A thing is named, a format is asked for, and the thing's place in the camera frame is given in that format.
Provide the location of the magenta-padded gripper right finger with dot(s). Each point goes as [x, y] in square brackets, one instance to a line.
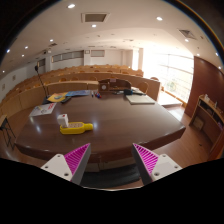
[163, 165]

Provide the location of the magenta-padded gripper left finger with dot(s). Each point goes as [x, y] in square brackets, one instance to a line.
[59, 165]

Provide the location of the white charger block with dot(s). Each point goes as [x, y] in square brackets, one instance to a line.
[62, 120]

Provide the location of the white printed paper sheet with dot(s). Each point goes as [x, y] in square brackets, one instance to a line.
[42, 110]

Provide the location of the black remote control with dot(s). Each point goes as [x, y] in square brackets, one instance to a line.
[66, 99]

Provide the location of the black gooseneck microphone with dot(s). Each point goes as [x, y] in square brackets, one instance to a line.
[46, 100]

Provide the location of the wooden shelf unit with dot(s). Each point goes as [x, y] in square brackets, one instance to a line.
[208, 116]

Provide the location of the yellow folder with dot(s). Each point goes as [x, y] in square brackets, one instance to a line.
[56, 97]

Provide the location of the white flat pad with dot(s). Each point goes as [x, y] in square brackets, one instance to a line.
[140, 99]

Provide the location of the blue booklet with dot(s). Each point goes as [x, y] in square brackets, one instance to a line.
[78, 93]

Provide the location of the blue marker pen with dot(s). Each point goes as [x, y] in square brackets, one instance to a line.
[93, 94]

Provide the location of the wooden chair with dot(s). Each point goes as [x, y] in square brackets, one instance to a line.
[143, 87]

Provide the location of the black pouch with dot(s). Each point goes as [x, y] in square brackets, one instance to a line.
[128, 91]

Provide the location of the rows of wooden auditorium seats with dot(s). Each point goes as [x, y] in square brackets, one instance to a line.
[66, 75]

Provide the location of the large bright window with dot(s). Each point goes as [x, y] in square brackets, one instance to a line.
[173, 73]

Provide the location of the wooden desk organizer with clock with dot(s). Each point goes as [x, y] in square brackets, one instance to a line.
[113, 85]

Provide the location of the large ceiling air vent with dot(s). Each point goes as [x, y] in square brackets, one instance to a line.
[95, 17]

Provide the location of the recessed ceiling lights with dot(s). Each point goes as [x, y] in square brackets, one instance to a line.
[71, 6]

